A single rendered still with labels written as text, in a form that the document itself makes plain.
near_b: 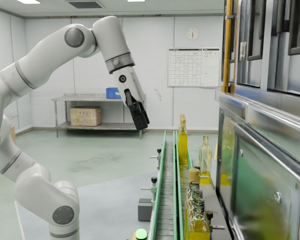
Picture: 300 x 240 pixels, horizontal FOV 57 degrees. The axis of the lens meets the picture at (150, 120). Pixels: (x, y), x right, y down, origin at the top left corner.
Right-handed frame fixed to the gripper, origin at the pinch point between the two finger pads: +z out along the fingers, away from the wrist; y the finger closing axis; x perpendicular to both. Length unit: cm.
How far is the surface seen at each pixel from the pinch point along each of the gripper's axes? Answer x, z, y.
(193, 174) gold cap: -8.1, 23.1, 9.9
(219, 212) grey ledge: -12, 54, 37
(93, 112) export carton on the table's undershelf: 187, 15, 514
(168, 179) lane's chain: 10, 46, 71
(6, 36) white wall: 299, -199, 503
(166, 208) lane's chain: 10, 46, 38
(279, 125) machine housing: -28.3, 6.6, -22.0
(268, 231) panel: -20.5, 27.3, -21.2
